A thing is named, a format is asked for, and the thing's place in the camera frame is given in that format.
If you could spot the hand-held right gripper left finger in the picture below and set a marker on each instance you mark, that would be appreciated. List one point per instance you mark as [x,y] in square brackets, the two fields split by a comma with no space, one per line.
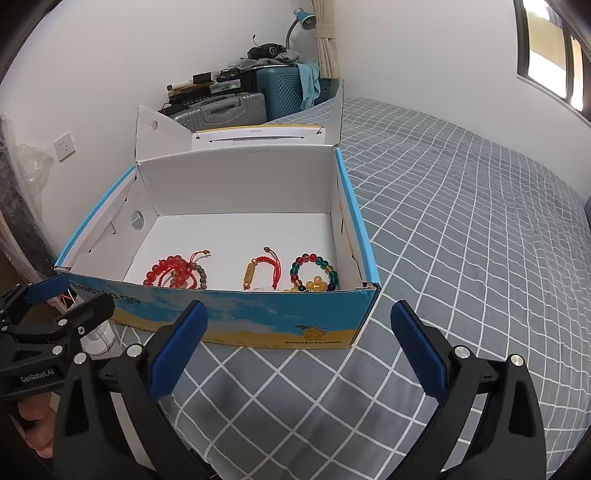
[180,350]

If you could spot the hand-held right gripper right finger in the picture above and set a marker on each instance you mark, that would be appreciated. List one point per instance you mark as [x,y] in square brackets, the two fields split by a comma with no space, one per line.
[418,350]

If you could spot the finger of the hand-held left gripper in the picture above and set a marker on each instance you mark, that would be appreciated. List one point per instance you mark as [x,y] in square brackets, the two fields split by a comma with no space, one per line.
[44,288]
[87,314]

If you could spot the blue yellow cardboard box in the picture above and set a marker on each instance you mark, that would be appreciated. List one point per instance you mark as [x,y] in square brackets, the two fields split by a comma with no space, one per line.
[231,323]

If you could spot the person's left hand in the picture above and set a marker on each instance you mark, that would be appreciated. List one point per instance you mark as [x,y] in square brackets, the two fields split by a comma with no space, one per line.
[34,429]

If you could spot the white round object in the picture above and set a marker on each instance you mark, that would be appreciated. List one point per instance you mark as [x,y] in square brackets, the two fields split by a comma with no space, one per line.
[99,339]

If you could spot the grey checked bed sheet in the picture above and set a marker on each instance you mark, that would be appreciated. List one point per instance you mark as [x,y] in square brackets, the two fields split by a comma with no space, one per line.
[461,230]

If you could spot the grey suitcase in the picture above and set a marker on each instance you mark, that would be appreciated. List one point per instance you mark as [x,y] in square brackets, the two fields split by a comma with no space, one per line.
[221,110]

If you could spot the pile of dark boxes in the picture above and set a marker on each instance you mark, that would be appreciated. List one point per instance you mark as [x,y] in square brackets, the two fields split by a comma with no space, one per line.
[198,87]

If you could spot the teal suitcase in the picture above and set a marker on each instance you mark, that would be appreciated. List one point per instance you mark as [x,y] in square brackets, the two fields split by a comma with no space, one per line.
[281,92]

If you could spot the dark teal case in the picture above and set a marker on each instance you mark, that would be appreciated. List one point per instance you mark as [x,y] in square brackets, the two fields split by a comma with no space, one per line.
[328,87]

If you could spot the teal cloth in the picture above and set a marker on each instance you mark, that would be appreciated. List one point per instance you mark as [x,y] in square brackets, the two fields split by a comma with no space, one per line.
[307,83]

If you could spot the pile of dark clothes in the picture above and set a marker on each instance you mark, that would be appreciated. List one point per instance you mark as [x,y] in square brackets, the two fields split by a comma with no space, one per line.
[263,57]

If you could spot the beige curtain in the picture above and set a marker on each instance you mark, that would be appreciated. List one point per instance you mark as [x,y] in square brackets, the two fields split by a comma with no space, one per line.
[325,46]

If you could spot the dark framed window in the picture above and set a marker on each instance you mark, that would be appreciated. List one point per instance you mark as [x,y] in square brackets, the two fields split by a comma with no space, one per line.
[524,41]

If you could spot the blue desk lamp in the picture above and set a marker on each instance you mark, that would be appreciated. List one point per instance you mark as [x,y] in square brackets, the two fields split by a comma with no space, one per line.
[304,18]

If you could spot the white wall socket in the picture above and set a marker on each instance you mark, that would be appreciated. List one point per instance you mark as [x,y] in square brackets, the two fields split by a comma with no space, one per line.
[64,144]

